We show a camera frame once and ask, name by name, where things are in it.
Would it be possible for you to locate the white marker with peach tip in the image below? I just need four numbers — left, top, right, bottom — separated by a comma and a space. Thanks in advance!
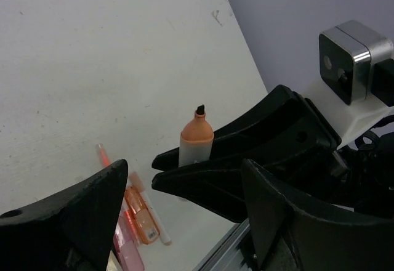
179, 105, 214, 167

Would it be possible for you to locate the pink highlighter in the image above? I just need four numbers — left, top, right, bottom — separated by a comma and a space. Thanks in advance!
113, 216, 145, 271

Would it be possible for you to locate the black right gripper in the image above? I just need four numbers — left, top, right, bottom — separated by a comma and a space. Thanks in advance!
292, 92, 393, 212

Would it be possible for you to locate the aluminium table edge rail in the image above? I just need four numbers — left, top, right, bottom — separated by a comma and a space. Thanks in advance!
193, 219, 254, 271

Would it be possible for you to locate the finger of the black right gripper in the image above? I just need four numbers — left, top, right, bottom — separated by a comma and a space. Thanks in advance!
151, 148, 339, 222
151, 84, 342, 171

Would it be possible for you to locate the thin orange pen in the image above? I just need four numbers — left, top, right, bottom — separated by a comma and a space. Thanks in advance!
95, 144, 111, 168

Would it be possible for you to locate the white pen with tan cap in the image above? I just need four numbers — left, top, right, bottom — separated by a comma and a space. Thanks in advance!
129, 172, 172, 246

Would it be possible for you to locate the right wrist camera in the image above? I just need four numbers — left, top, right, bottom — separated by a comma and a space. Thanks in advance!
318, 20, 393, 107

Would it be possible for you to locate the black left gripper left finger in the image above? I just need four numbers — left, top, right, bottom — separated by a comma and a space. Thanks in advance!
1, 160, 128, 270

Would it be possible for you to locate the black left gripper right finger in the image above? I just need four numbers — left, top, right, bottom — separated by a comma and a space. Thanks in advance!
241, 160, 393, 270

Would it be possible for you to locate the orange clear highlighter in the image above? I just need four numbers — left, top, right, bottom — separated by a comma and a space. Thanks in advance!
124, 186, 160, 245

